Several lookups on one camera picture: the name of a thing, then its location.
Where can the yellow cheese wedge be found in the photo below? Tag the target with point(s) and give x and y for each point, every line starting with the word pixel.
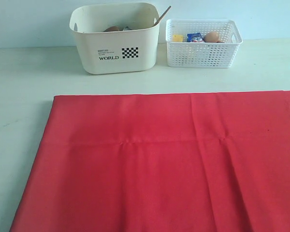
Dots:
pixel 177 38

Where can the brown wooden plate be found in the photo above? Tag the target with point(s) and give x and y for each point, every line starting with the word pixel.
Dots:
pixel 112 29

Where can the blue white milk carton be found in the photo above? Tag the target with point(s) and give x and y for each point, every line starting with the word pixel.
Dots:
pixel 195 38

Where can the red table cloth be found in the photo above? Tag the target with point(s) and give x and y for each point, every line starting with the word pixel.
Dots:
pixel 191 162

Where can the wooden chopstick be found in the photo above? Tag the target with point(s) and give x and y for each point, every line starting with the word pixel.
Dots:
pixel 162 16

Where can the brown egg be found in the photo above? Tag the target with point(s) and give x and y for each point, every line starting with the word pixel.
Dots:
pixel 211 37

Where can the cream plastic bin WORLD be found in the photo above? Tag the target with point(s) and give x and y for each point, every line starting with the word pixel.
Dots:
pixel 121 51

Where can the white perforated plastic basket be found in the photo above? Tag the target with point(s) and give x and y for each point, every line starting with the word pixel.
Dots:
pixel 202 55

